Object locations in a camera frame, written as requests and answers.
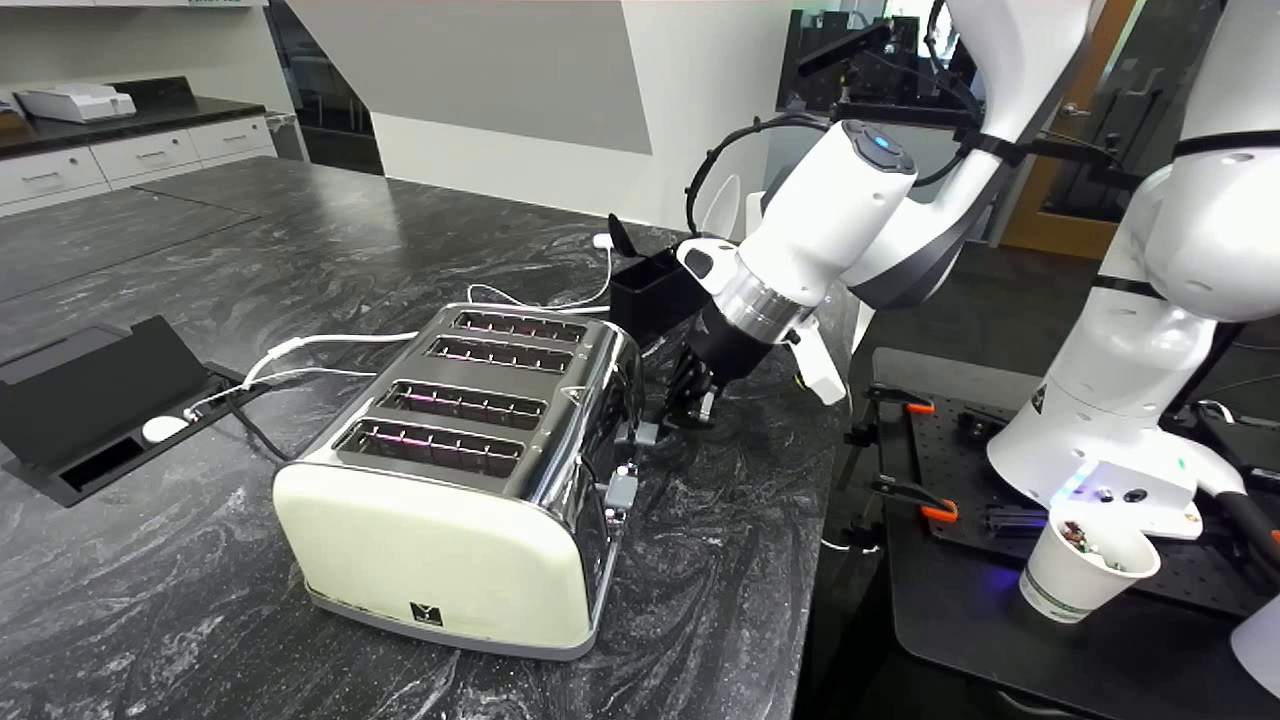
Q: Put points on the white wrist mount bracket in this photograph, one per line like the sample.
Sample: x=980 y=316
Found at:
x=819 y=360

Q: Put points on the brown wooden door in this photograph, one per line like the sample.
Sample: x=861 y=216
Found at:
x=1064 y=201

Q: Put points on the black orange bar clamp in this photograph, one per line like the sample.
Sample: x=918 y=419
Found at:
x=920 y=425
x=934 y=505

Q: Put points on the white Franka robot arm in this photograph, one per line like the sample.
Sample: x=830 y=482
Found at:
x=825 y=201

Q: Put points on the cream and chrome toaster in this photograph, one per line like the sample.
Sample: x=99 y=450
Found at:
x=453 y=482

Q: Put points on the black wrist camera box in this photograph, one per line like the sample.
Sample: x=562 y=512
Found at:
x=654 y=295

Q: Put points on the white desktop device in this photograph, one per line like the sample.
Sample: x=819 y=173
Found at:
x=72 y=100

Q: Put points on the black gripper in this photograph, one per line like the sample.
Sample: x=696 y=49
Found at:
x=728 y=358

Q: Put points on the white drawer cabinet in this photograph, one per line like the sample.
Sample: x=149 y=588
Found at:
x=122 y=156

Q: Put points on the white power plug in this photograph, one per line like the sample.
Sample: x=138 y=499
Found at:
x=162 y=428

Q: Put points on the black pop-up outlet box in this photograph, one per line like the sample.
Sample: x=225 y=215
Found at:
x=93 y=402

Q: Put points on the white paper cup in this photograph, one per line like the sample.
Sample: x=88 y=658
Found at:
x=1080 y=574

